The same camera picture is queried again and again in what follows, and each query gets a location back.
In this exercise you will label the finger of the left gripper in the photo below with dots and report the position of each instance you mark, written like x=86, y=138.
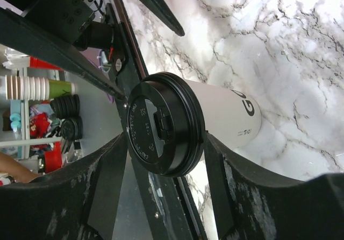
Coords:
x=164, y=14

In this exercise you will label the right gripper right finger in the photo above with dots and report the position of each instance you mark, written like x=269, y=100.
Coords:
x=251, y=202

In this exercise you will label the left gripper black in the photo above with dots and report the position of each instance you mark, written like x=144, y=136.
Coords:
x=54, y=30

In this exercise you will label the white paper cup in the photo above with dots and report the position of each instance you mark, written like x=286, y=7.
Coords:
x=231, y=116

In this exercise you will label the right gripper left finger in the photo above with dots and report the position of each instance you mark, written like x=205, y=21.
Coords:
x=77, y=201

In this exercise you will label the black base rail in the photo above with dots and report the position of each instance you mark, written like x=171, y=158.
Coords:
x=169, y=206

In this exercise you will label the black plastic cup lid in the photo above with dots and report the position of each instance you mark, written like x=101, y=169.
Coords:
x=165, y=125

